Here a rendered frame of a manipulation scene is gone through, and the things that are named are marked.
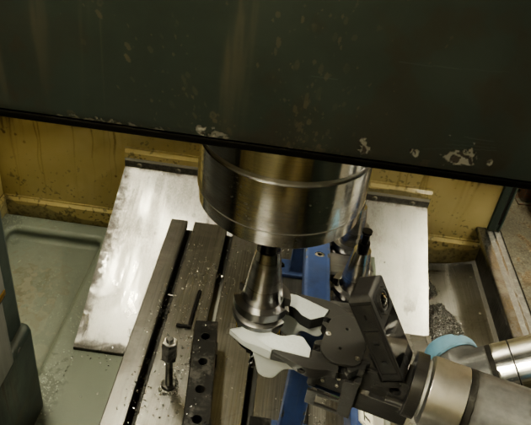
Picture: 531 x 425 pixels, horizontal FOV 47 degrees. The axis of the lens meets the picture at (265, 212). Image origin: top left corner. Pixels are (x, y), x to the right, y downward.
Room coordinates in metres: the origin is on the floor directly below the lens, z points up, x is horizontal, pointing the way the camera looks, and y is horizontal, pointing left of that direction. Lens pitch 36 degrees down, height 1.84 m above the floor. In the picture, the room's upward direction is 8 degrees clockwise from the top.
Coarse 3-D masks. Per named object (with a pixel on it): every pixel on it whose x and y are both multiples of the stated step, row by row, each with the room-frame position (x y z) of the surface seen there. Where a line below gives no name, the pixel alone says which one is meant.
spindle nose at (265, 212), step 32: (224, 160) 0.43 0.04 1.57; (256, 160) 0.41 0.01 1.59; (288, 160) 0.41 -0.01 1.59; (224, 192) 0.42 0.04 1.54; (256, 192) 0.41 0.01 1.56; (288, 192) 0.41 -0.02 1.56; (320, 192) 0.41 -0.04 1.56; (352, 192) 0.43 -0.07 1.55; (224, 224) 0.42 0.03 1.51; (256, 224) 0.41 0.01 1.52; (288, 224) 0.41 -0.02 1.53; (320, 224) 0.42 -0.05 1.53; (352, 224) 0.45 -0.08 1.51
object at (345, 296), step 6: (336, 276) 0.70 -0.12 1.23; (336, 282) 0.70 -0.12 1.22; (330, 288) 0.70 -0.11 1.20; (336, 288) 0.67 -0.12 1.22; (336, 294) 0.67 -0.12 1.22; (342, 294) 0.66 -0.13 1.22; (348, 294) 0.66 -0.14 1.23; (336, 300) 0.67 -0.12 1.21; (342, 300) 0.67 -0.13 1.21; (348, 300) 0.66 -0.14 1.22
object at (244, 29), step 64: (0, 0) 0.36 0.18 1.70; (64, 0) 0.36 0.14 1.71; (128, 0) 0.36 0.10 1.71; (192, 0) 0.36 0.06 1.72; (256, 0) 0.36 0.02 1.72; (320, 0) 0.36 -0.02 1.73; (384, 0) 0.36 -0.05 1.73; (448, 0) 0.36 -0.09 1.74; (512, 0) 0.36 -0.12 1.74; (0, 64) 0.36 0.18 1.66; (64, 64) 0.36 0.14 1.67; (128, 64) 0.36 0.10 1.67; (192, 64) 0.36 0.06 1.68; (256, 64) 0.36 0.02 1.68; (320, 64) 0.36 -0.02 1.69; (384, 64) 0.36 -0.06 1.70; (448, 64) 0.36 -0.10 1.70; (512, 64) 0.36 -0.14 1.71; (128, 128) 0.37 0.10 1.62; (192, 128) 0.36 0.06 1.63; (256, 128) 0.36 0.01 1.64; (320, 128) 0.36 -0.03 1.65; (384, 128) 0.36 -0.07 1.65; (448, 128) 0.36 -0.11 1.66; (512, 128) 0.36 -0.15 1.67
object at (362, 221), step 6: (366, 210) 0.79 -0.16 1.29; (360, 216) 0.78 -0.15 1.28; (366, 216) 0.79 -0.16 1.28; (360, 222) 0.78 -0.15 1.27; (366, 222) 0.80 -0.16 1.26; (354, 228) 0.78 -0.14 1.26; (360, 228) 0.78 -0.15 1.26; (348, 234) 0.78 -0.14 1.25; (354, 234) 0.78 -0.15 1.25; (360, 234) 0.78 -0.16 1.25; (342, 240) 0.78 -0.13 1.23; (348, 240) 0.78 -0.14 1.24; (354, 240) 0.78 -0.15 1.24; (348, 246) 0.78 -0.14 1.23
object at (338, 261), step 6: (330, 258) 0.75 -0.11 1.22; (336, 258) 0.75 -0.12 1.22; (342, 258) 0.76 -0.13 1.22; (348, 258) 0.76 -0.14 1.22; (330, 264) 0.74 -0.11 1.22; (336, 264) 0.74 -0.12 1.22; (342, 264) 0.74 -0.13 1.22; (330, 270) 0.72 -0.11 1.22; (336, 270) 0.73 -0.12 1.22; (342, 270) 0.73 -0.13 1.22; (372, 270) 0.74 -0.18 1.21
